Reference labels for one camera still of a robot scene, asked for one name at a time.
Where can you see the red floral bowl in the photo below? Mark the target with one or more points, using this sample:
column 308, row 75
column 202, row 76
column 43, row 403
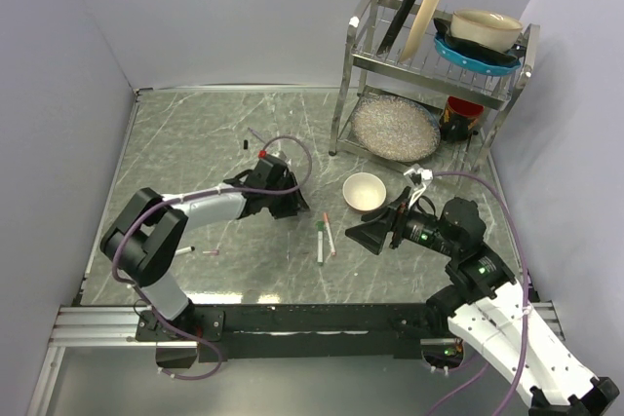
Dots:
column 364, row 192

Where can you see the blue dotted dish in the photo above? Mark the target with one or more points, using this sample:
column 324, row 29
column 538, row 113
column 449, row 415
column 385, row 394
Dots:
column 471, row 64

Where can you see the black dish on rack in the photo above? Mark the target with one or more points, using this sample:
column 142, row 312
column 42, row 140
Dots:
column 474, row 50

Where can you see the cream bowl on rack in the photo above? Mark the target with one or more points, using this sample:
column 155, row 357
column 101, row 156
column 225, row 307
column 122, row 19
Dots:
column 492, row 30

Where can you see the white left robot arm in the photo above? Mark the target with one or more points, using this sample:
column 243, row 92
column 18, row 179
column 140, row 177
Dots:
column 142, row 241

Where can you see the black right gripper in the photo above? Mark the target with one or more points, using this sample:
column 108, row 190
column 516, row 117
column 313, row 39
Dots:
column 371, row 234

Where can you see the white green marker pen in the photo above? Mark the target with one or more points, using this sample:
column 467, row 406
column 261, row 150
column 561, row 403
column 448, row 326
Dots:
column 320, row 247

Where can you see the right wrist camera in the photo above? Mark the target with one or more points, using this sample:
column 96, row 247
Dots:
column 419, row 179

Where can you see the white black marker pen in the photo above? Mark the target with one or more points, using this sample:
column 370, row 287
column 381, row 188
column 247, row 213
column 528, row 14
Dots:
column 184, row 250

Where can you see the purple pen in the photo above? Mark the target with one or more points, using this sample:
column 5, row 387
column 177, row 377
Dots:
column 257, row 135

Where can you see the white orange marker pen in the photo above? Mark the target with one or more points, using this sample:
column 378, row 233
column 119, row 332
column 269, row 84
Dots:
column 329, row 233

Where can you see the speckled round plate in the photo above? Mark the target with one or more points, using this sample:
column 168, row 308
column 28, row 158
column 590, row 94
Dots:
column 395, row 128

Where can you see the steel dish rack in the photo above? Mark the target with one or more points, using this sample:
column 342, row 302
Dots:
column 427, row 79

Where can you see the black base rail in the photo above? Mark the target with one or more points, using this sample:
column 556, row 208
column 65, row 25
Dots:
column 238, row 331

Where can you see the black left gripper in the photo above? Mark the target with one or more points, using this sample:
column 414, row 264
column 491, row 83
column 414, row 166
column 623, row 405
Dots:
column 294, row 203

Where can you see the black square plate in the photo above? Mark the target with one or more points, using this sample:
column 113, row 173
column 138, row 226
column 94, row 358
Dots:
column 395, row 27

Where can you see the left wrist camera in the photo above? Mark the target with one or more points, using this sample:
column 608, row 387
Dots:
column 276, row 158

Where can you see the red black mug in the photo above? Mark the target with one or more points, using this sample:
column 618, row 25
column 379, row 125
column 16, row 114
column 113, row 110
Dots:
column 459, row 119

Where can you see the beige plate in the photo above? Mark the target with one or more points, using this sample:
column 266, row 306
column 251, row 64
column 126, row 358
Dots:
column 420, row 24

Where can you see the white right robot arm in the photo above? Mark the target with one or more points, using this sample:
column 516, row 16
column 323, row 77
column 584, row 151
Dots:
column 488, row 308

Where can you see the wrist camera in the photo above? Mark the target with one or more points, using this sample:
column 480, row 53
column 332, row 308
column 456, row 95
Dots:
column 276, row 158
column 419, row 179

